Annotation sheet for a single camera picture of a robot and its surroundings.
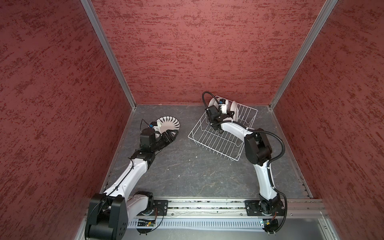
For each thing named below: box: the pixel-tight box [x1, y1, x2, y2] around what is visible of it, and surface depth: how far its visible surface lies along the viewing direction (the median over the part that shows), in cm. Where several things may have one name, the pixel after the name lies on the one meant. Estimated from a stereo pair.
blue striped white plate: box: [155, 116, 181, 134], surface depth 112 cm
